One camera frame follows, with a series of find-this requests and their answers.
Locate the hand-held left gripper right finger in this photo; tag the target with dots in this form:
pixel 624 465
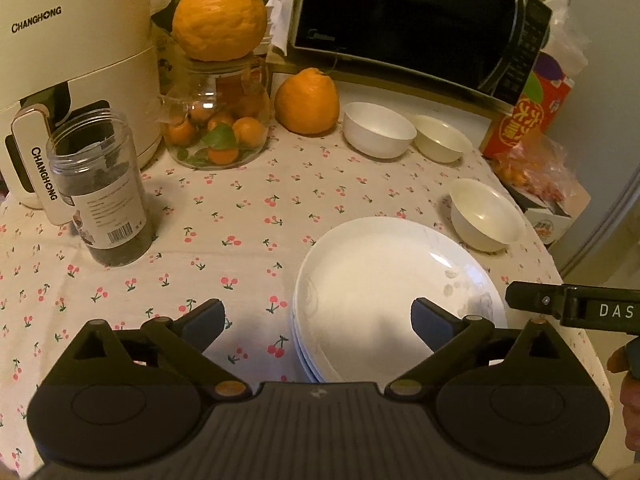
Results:
pixel 432 325

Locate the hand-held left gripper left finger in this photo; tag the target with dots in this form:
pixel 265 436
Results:
pixel 202 327

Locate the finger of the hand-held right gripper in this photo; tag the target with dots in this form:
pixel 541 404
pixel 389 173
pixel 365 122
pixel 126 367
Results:
pixel 532 297

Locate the plain white plate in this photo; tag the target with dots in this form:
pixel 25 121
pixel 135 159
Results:
pixel 375 280

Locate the cream bowl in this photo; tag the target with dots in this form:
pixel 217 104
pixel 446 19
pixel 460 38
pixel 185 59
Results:
pixel 442 140
pixel 487 217

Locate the blue patterned plate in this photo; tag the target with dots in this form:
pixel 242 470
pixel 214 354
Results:
pixel 306 360
pixel 298 332

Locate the white bowl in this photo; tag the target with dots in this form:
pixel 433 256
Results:
pixel 377 130

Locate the person's right hand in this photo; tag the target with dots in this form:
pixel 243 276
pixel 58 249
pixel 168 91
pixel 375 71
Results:
pixel 631 410

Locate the black and white cardboard box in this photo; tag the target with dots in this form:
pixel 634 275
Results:
pixel 550 225

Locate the cherry print tablecloth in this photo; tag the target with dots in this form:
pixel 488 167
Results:
pixel 225 240

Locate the plastic bag of oranges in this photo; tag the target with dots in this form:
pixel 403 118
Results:
pixel 545 175

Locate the plastic jar with dark contents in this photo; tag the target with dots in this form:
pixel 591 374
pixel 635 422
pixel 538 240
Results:
pixel 105 195

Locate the silver refrigerator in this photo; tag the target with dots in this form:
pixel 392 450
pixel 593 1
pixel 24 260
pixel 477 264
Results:
pixel 605 135

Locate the red carton box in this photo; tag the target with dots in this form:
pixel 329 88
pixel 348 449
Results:
pixel 530 110

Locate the small mandarin oranges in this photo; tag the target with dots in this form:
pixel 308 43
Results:
pixel 245 132

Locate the clear glass jar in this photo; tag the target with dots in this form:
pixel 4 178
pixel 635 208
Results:
pixel 220 82

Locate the clear plastic bag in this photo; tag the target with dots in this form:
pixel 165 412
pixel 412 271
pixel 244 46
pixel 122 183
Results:
pixel 565 20

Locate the stacked white containers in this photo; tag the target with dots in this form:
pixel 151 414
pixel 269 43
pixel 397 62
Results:
pixel 275 30

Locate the black microwave oven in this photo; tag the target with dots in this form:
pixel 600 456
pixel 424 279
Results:
pixel 410 15

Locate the cream air fryer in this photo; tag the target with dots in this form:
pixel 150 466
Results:
pixel 75 45

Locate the large orange with leaves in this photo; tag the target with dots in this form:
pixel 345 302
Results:
pixel 220 15

